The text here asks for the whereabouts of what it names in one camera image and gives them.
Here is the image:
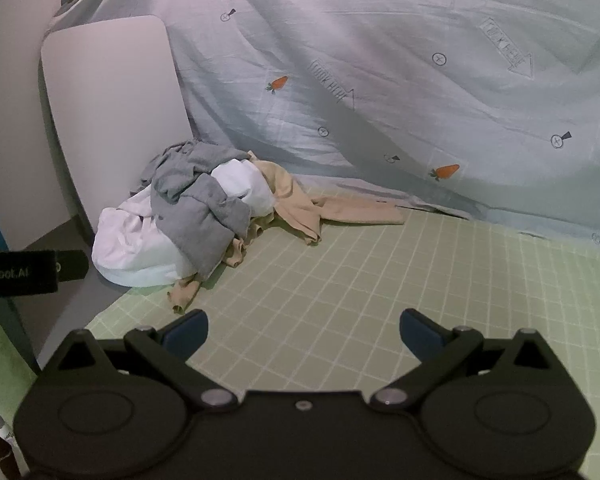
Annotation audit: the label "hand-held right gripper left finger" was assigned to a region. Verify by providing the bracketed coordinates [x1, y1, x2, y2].
[44, 309, 239, 414]

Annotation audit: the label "grey garment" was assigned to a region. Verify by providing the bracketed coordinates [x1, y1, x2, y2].
[140, 140, 253, 198]

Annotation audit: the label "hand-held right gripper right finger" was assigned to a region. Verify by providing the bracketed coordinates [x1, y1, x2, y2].
[369, 309, 565, 414]

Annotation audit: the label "grey pants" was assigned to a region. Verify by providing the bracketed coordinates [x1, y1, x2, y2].
[150, 175, 253, 281]

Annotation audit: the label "light blue carrot print cloth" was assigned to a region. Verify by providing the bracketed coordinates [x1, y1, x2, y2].
[45, 0, 600, 248]

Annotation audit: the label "beige garment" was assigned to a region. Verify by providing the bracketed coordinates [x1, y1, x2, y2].
[167, 150, 406, 316]

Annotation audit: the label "green checked bed sheet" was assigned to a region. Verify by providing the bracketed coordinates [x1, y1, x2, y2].
[82, 180, 600, 480]

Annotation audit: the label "white garment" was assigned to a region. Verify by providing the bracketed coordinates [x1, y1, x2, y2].
[91, 159, 276, 288]

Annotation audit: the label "green curtain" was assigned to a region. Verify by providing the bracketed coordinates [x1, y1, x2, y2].
[0, 305, 38, 411]

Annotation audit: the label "white rounded board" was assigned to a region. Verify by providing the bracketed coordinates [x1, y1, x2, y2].
[40, 15, 197, 236]

